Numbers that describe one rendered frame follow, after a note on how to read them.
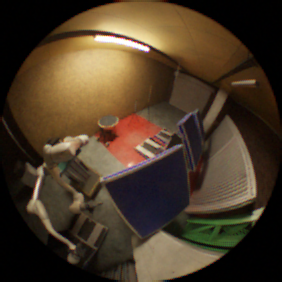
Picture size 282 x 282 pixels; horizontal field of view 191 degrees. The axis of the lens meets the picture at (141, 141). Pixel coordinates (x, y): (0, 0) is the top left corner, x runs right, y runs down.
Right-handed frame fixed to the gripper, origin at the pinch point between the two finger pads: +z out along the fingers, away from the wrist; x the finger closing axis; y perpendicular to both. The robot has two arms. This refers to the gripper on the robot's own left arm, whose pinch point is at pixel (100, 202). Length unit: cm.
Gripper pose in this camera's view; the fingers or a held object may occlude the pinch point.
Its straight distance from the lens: 91.3
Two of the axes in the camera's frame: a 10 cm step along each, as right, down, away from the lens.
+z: 8.7, -2.8, 4.1
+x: -4.0, 1.0, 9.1
